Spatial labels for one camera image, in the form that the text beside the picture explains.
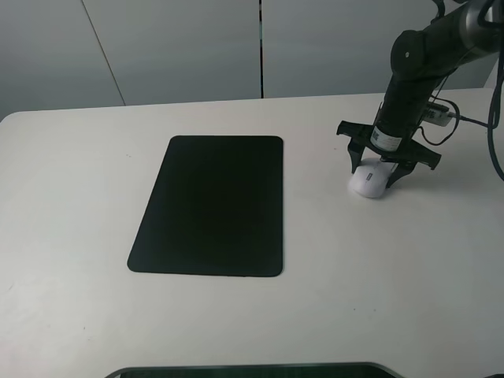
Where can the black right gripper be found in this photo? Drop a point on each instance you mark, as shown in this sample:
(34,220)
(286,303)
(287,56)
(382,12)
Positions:
(406,153)

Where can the white wireless computer mouse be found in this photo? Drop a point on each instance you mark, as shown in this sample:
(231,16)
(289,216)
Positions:
(370,177)

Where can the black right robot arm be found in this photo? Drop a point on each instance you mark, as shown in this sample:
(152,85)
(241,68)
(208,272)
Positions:
(422,60)

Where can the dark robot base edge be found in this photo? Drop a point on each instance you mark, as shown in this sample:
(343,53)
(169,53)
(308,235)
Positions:
(349,369)

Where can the black rectangular mouse pad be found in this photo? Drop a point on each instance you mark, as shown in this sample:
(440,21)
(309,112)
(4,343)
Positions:
(216,209)

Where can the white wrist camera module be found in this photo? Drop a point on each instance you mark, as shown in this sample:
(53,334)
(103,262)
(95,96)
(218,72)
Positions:
(438,115)

